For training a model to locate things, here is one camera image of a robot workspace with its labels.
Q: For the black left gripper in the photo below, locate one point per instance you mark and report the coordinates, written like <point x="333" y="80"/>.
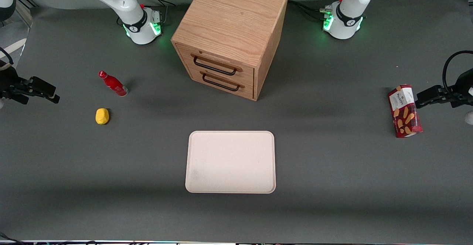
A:
<point x="459" y="95"/>

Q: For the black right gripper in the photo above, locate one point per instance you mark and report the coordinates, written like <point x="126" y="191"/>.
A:
<point x="8" y="84"/>

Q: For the red coke bottle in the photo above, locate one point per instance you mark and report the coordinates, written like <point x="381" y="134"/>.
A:
<point x="114" y="85"/>

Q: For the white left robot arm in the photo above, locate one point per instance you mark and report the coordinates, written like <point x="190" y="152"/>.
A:
<point x="347" y="16"/>

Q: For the beige rectangular tray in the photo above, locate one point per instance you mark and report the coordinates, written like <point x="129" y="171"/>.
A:
<point x="231" y="162"/>

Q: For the red wafer biscuit box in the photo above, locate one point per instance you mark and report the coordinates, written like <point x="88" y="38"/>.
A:
<point x="405" y="112"/>

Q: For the yellow lemon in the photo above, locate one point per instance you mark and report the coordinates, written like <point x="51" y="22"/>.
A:
<point x="102" y="116"/>

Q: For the wooden two-drawer cabinet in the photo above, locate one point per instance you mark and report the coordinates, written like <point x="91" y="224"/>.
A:
<point x="229" y="23"/>

